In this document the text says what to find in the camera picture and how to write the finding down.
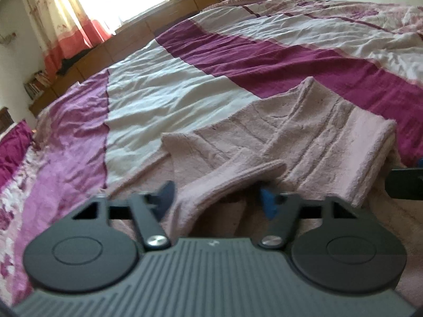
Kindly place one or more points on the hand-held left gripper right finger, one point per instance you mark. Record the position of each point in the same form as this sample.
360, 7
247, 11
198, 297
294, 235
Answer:
268, 203

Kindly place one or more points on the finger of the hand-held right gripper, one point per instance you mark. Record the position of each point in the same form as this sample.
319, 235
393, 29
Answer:
404, 185

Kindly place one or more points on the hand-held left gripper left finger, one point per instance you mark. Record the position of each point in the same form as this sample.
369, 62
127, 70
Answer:
167, 198

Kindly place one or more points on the magenta and white patchwork bedspread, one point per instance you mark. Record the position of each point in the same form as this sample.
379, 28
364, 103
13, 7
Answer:
172, 86

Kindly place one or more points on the magenta pillow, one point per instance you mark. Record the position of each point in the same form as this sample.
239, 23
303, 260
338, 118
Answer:
13, 145

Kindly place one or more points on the dark cloth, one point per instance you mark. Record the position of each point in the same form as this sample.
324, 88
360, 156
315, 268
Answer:
71, 62

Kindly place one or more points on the long wooden cabinet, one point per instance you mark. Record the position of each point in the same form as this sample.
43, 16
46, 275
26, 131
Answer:
138, 33

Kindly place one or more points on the row of books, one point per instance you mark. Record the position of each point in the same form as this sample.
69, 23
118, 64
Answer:
36, 84

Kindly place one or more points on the wooden headboard cabinet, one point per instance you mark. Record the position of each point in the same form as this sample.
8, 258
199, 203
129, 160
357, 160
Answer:
5, 120

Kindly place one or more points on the floral cream and red curtain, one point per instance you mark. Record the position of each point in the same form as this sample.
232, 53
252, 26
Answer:
56, 16

